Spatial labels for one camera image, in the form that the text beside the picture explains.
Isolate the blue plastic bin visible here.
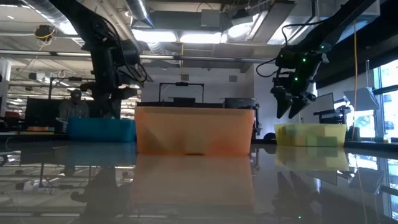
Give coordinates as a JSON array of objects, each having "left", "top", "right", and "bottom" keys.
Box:
[{"left": 67, "top": 117, "right": 137, "bottom": 143}]

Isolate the tan wooden wedge block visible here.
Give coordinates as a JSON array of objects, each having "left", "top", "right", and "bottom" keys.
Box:
[{"left": 136, "top": 124, "right": 170, "bottom": 154}]

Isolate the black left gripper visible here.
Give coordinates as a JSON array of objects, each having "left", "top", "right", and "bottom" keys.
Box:
[{"left": 80, "top": 39, "right": 147, "bottom": 119}]

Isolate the silver ventilation duct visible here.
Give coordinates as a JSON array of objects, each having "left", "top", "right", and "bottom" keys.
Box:
[{"left": 124, "top": 0, "right": 155, "bottom": 29}]

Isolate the black stand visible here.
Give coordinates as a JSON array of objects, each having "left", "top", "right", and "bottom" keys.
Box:
[{"left": 252, "top": 104, "right": 277, "bottom": 144}]

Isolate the ribbed silver duct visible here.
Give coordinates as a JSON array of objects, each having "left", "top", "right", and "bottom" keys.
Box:
[{"left": 21, "top": 0, "right": 94, "bottom": 47}]

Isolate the small black monitor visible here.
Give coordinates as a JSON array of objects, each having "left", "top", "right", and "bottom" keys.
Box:
[{"left": 224, "top": 97, "right": 257, "bottom": 110}]

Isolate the white screen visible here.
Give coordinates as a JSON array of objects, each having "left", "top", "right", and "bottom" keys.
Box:
[{"left": 302, "top": 92, "right": 335, "bottom": 124}]

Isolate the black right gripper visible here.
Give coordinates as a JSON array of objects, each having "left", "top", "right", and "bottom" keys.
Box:
[{"left": 269, "top": 45, "right": 329, "bottom": 119}]

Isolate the grey ceiling box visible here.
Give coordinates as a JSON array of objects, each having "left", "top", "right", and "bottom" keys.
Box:
[{"left": 200, "top": 9, "right": 222, "bottom": 28}]

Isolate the hanging yellow cable coil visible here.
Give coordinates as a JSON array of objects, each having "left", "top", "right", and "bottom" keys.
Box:
[{"left": 34, "top": 24, "right": 56, "bottom": 43}]

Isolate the ceiling light panel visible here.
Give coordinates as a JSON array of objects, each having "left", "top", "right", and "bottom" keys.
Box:
[
  {"left": 131, "top": 29, "right": 178, "bottom": 43},
  {"left": 179, "top": 32, "right": 223, "bottom": 44}
]

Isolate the orange plastic bin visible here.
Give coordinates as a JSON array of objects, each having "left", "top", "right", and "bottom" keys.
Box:
[{"left": 134, "top": 106, "right": 255, "bottom": 156}]

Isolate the black metal gantry frame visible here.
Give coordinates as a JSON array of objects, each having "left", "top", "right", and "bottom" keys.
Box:
[
  {"left": 49, "top": 77, "right": 99, "bottom": 101},
  {"left": 159, "top": 82, "right": 205, "bottom": 103}
]

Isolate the yellow plastic bin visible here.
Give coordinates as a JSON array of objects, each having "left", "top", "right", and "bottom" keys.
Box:
[{"left": 274, "top": 123, "right": 348, "bottom": 147}]

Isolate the horizontal metal pipe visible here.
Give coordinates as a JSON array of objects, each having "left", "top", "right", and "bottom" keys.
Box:
[{"left": 0, "top": 50, "right": 277, "bottom": 65}]

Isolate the black desk equipment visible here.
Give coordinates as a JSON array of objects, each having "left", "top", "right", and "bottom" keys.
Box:
[{"left": 313, "top": 105, "right": 351, "bottom": 125}]

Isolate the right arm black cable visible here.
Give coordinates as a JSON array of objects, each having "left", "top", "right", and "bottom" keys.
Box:
[{"left": 255, "top": 20, "right": 326, "bottom": 78}]

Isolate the wide black monitor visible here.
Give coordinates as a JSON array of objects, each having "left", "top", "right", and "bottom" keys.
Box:
[{"left": 24, "top": 98, "right": 122, "bottom": 131}]

